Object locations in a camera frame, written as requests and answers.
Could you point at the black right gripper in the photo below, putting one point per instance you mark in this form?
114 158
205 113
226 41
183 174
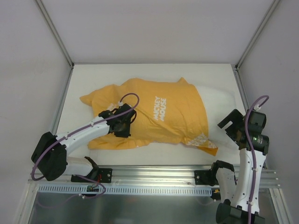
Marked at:
230 119

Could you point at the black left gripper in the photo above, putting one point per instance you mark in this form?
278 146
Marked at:
122 131

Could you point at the white pillow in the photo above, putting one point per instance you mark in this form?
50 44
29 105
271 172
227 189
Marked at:
218 104

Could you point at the orange Mickey Mouse pillowcase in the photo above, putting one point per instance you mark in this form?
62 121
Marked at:
166 113

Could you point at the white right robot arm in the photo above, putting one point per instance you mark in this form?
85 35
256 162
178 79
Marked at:
240 193

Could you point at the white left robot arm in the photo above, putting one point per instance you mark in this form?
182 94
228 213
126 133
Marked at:
52 153

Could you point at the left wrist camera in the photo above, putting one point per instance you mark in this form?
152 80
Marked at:
113 106

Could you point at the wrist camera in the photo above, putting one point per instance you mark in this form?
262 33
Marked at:
113 106
257 107

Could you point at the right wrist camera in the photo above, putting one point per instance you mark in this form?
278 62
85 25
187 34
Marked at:
257 107

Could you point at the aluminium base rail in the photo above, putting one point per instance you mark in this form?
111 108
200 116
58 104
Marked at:
163 176

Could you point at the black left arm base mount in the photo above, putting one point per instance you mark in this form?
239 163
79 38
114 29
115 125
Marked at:
101 175

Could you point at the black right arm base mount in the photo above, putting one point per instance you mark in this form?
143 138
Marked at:
205 177

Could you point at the white slotted cable duct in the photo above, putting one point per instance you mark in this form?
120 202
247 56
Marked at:
124 190

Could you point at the left aluminium frame post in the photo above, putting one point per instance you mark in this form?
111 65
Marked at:
48 20

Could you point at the aluminium frame post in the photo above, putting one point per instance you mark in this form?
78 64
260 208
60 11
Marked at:
273 6
48 20

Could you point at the right aluminium frame post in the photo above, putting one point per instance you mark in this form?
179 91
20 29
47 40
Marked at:
273 6

